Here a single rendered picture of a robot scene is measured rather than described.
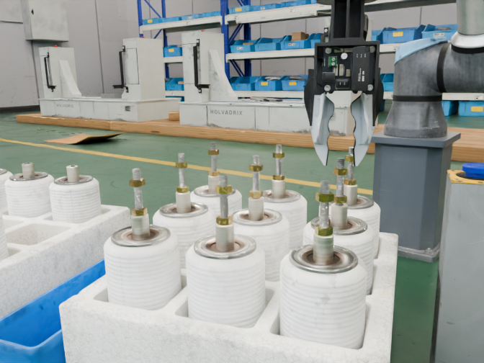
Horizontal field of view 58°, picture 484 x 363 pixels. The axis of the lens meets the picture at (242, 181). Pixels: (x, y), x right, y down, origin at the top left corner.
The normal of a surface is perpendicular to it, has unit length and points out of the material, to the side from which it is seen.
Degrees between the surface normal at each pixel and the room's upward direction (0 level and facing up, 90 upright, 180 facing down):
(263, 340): 0
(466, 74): 115
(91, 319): 90
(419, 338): 0
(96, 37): 90
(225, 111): 90
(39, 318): 88
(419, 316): 0
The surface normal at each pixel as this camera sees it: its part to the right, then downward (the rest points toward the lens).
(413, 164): -0.60, 0.20
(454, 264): -0.35, 0.22
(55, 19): 0.80, 0.12
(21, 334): 0.93, 0.04
